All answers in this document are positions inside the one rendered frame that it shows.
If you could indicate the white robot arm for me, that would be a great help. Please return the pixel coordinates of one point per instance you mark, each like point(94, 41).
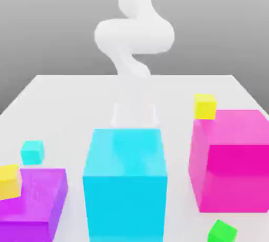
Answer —
point(134, 35)

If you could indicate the small yellow cube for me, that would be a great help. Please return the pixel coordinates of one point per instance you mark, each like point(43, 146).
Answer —
point(205, 107)

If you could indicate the small cyan cube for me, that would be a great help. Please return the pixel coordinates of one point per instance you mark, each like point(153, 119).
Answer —
point(32, 153)

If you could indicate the small orange-yellow cube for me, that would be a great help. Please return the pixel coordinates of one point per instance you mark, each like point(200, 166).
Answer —
point(8, 183)

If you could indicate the small green cube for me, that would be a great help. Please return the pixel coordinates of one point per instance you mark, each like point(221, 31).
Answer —
point(221, 232)

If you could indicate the large cyan box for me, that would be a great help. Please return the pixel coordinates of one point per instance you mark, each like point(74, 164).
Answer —
point(125, 204)

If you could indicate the large pink box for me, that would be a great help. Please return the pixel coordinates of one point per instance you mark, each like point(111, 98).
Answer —
point(237, 178)

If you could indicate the large purple box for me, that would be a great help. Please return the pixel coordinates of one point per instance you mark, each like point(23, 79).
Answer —
point(31, 210)

